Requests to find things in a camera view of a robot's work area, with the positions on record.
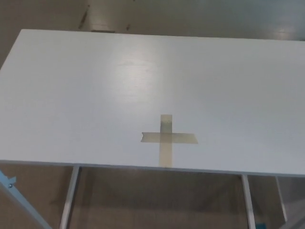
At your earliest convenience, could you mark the white table leg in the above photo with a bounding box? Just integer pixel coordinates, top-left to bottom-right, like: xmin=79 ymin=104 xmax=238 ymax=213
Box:
xmin=275 ymin=176 xmax=289 ymax=224
xmin=241 ymin=174 xmax=259 ymax=229
xmin=59 ymin=166 xmax=81 ymax=229

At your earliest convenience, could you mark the grey metal bar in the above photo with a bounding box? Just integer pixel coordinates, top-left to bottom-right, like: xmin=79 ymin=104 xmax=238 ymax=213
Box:
xmin=277 ymin=214 xmax=305 ymax=229

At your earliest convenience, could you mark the light blue metal frame bar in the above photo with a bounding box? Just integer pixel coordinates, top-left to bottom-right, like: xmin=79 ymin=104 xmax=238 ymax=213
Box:
xmin=0 ymin=169 xmax=54 ymax=229

